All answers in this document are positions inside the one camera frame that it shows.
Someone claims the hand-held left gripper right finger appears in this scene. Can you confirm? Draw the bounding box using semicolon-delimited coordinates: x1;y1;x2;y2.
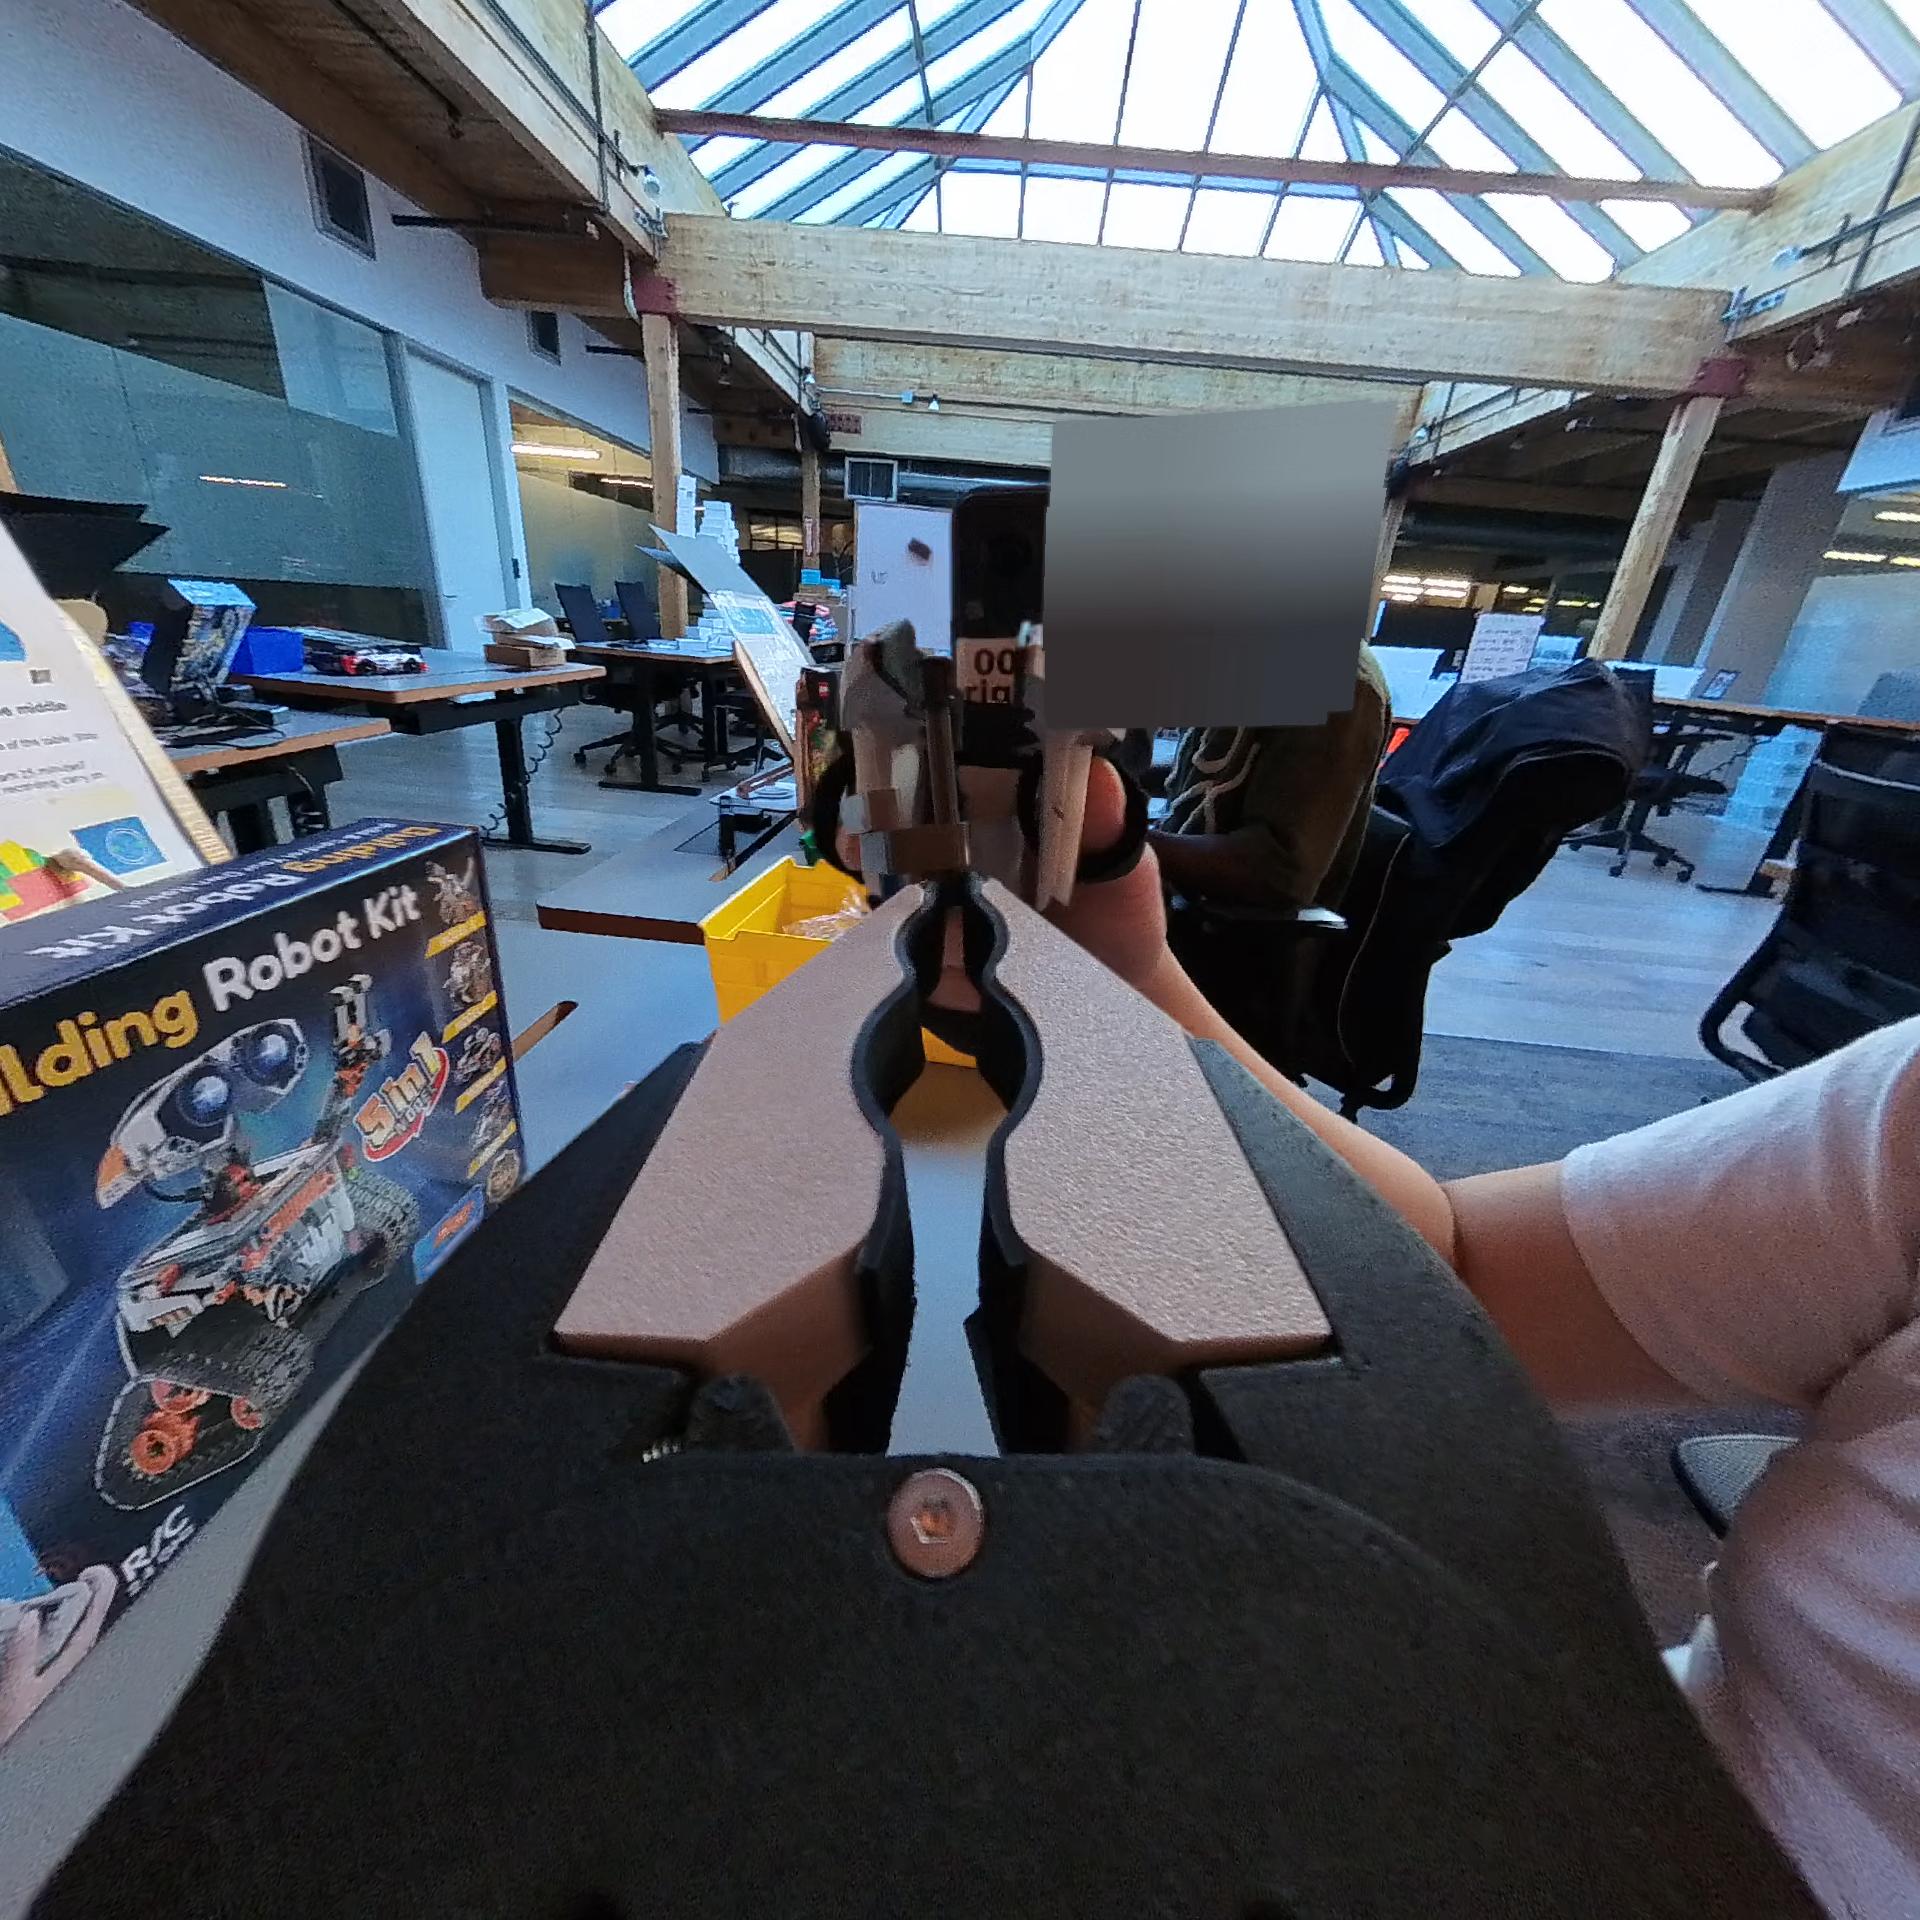
979;875;1338;1451

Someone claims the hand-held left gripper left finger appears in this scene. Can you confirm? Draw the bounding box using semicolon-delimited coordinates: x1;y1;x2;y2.
550;881;925;1451

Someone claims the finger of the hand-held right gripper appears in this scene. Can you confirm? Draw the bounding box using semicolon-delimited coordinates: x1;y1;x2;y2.
1034;729;1098;912
836;619;945;875

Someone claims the grey beam axle assembly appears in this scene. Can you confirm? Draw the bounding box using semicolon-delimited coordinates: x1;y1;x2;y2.
861;652;980;903

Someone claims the grey desk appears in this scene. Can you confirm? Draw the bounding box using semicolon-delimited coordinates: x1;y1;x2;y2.
0;913;1004;1840

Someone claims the brown-edged neighbouring desk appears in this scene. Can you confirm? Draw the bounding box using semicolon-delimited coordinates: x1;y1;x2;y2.
536;808;818;951

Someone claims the far standing desk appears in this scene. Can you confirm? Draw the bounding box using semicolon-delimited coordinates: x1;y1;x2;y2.
240;652;606;854

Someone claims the person's right hand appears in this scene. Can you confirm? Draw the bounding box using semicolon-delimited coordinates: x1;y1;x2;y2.
1050;757;1204;1044

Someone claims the whiteboard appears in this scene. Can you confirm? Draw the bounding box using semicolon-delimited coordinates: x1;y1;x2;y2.
852;503;962;648

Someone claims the cardboard sign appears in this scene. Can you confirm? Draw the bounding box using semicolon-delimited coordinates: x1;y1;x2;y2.
650;525;822;740

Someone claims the yellow plastic bin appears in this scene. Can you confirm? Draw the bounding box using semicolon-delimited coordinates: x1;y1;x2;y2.
700;854;980;1070

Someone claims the dark jacket on chair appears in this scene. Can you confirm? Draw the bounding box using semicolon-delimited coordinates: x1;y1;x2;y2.
1305;656;1653;1119

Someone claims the blue toy robot box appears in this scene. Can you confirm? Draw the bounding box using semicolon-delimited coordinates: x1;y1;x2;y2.
0;816;528;1753

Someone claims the black mesh office chair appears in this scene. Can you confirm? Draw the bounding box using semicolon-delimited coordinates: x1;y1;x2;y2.
1699;757;1920;1087

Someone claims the white printed sheet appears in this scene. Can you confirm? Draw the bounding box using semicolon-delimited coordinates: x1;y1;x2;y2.
0;517;230;933

